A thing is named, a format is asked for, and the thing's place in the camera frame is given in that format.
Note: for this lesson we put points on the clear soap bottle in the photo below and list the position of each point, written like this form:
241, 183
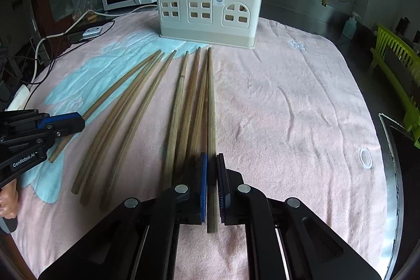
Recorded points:
349, 27

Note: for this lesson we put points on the person's left hand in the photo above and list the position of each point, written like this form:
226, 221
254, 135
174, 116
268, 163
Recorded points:
8, 203

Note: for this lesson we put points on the small white device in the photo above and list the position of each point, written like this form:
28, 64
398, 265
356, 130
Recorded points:
92, 32

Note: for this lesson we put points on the brown wooden chopstick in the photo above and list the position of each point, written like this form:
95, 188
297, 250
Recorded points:
211, 119
144, 65

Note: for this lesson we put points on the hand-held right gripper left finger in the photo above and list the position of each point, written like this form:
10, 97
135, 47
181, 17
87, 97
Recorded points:
204, 188

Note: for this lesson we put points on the pink towel with blue print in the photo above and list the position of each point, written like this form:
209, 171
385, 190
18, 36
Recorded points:
279, 103

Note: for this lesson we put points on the white power strip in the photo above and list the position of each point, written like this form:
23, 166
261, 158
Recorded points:
19, 98

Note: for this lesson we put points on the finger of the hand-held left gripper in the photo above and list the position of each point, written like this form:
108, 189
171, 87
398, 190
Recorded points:
69, 127
44, 122

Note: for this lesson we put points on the group of wooden chopsticks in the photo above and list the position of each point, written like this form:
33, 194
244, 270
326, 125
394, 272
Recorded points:
177, 116

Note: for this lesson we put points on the green plastic dish rack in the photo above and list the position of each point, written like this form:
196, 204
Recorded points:
387, 40

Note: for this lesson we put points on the cream plastic chopstick holder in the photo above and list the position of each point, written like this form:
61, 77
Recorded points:
210, 34

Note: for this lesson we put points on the black flat device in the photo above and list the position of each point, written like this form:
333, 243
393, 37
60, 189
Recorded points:
75, 37

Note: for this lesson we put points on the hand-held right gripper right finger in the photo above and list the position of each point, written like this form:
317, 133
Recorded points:
221, 181

